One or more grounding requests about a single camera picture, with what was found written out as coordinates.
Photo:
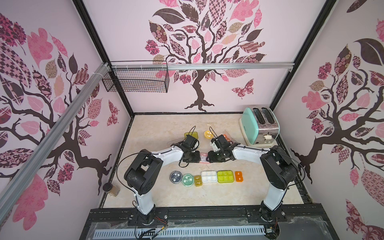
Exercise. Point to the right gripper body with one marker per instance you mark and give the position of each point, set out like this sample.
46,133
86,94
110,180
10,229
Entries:
214,156

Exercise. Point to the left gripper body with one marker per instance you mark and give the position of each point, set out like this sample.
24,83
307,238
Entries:
194,157

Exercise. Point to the yellow small pillbox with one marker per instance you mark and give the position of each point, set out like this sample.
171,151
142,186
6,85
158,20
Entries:
198,180

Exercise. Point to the green round pillbox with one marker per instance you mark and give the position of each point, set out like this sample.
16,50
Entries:
188,180

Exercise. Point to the navy round pillbox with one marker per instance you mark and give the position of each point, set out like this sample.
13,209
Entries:
176,177

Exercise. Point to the white square pillbox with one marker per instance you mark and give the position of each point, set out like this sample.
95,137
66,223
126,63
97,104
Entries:
209,177

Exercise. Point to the lime green square pillbox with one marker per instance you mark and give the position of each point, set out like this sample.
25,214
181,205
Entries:
226,176

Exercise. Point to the orange two-cell pillbox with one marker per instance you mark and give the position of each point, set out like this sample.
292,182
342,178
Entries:
239,176

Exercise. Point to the pink rectangular pillbox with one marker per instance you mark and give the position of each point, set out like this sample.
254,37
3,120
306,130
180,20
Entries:
203,157

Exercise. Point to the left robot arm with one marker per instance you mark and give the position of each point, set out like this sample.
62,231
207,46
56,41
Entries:
143,172

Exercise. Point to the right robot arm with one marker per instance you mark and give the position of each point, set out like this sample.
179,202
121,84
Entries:
278,166

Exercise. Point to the orange small pillbox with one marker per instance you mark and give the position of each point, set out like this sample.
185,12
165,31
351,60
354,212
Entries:
227,138

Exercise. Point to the yellow round pillbox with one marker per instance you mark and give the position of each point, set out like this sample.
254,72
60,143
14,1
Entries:
208,135

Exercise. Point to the mint green toaster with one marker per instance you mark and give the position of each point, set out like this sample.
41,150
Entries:
259,126

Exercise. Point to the brown lidded jar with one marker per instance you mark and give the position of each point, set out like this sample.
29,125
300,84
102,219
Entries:
111,189

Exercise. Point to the aluminium rail bar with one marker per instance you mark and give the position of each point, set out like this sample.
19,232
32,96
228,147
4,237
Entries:
186,67

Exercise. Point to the black wire basket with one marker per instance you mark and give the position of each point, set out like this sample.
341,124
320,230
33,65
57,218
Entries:
138,77

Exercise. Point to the white cable duct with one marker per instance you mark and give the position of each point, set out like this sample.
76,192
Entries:
178,233

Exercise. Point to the left aluminium rail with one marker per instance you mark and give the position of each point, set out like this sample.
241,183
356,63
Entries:
25,175

